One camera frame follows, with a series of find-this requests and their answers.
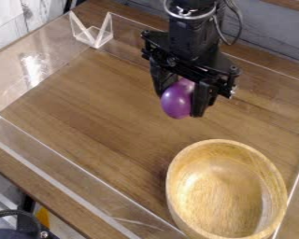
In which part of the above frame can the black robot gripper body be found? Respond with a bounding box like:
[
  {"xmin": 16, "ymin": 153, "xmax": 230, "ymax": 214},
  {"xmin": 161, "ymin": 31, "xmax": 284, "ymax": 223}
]
[{"xmin": 141, "ymin": 4, "xmax": 242, "ymax": 100}]

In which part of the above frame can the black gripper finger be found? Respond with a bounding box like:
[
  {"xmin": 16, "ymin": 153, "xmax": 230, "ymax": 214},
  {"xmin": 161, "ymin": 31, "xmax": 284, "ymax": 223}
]
[
  {"xmin": 150, "ymin": 59, "xmax": 178, "ymax": 96},
  {"xmin": 191, "ymin": 81, "xmax": 218, "ymax": 118}
]

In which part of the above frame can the purple toy eggplant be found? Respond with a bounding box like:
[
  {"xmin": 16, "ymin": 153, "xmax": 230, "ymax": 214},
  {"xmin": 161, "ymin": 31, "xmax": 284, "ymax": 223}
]
[{"xmin": 161, "ymin": 78, "xmax": 195, "ymax": 120}]

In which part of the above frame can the brown wooden bowl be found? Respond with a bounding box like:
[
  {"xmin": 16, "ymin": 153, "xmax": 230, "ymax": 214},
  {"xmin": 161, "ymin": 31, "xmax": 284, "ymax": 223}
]
[{"xmin": 166, "ymin": 139, "xmax": 289, "ymax": 239}]

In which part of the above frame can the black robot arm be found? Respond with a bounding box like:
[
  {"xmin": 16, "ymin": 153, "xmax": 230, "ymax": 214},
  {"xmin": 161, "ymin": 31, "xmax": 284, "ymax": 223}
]
[{"xmin": 141, "ymin": 0, "xmax": 242, "ymax": 120}]

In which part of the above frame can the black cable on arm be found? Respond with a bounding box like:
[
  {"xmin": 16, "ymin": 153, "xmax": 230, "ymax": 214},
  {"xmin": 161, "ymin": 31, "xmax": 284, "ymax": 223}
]
[{"xmin": 214, "ymin": 0, "xmax": 245, "ymax": 47}]

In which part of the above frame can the clear acrylic corner bracket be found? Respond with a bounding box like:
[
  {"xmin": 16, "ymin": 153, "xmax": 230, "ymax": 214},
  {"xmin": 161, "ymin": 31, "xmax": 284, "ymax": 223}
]
[{"xmin": 68, "ymin": 12, "xmax": 114, "ymax": 49}]

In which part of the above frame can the clear acrylic tray wall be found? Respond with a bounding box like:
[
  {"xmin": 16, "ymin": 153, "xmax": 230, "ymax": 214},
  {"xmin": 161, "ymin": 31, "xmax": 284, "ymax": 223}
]
[{"xmin": 0, "ymin": 17, "xmax": 299, "ymax": 239}]

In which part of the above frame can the black clamp with cable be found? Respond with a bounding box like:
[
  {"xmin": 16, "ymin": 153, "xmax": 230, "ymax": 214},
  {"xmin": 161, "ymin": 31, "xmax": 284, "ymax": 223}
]
[{"xmin": 0, "ymin": 209, "xmax": 62, "ymax": 239}]

